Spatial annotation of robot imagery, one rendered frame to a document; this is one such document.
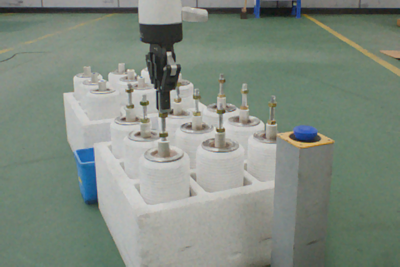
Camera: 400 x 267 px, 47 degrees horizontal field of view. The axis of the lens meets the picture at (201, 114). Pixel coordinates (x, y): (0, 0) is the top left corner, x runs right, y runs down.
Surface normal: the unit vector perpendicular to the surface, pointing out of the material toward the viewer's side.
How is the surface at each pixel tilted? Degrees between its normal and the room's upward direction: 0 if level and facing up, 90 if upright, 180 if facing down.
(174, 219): 90
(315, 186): 90
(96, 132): 90
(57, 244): 0
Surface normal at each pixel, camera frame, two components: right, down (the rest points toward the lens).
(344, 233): 0.00, -0.96
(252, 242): 0.40, 0.26
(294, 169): -0.92, 0.12
